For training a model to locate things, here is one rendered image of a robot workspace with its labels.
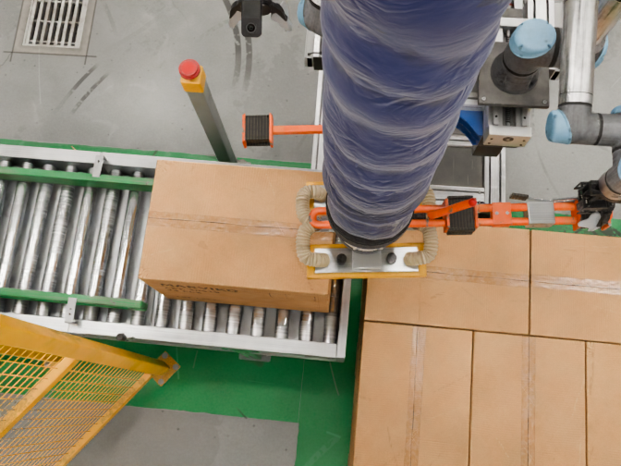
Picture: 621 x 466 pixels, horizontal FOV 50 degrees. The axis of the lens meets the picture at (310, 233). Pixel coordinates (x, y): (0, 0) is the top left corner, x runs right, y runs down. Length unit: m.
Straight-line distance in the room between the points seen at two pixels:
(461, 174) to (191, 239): 1.35
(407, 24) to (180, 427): 2.51
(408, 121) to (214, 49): 2.61
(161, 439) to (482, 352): 1.43
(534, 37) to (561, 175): 1.36
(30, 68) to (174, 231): 1.77
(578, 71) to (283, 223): 0.98
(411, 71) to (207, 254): 1.39
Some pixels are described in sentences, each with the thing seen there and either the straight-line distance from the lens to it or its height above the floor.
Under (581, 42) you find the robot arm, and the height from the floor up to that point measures 1.62.
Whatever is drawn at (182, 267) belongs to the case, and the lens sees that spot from 2.12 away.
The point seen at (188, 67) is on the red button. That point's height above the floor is 1.04.
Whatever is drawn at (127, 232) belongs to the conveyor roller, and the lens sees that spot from 2.63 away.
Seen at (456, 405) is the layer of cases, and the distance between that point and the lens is 2.47.
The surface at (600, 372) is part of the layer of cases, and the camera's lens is 2.61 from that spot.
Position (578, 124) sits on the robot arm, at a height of 1.57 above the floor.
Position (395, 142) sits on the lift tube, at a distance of 1.04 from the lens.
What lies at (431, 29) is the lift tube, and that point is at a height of 2.35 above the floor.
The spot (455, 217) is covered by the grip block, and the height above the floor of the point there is 1.26.
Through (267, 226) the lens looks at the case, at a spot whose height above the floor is 0.95.
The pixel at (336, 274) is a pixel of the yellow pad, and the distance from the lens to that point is 1.88.
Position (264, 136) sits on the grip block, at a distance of 1.87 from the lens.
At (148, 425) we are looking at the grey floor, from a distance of 3.08.
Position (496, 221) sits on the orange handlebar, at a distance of 1.84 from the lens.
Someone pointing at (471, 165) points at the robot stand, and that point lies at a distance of 3.02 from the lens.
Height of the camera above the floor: 2.97
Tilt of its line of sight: 75 degrees down
